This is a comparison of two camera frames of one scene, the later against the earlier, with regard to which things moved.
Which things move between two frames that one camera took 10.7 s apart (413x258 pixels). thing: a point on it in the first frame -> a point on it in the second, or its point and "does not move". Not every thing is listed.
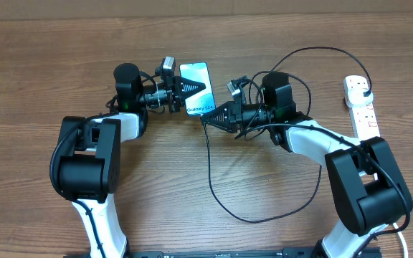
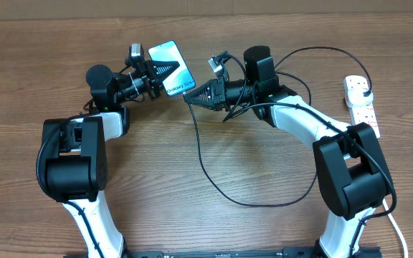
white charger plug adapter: (356, 97) does not move
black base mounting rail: (285, 252) does not move
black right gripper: (234, 120) -> (217, 89)
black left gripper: (176, 85) -> (150, 71)
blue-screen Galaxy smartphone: (203, 101) -> (181, 79)
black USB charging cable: (320, 165) -> (282, 73)
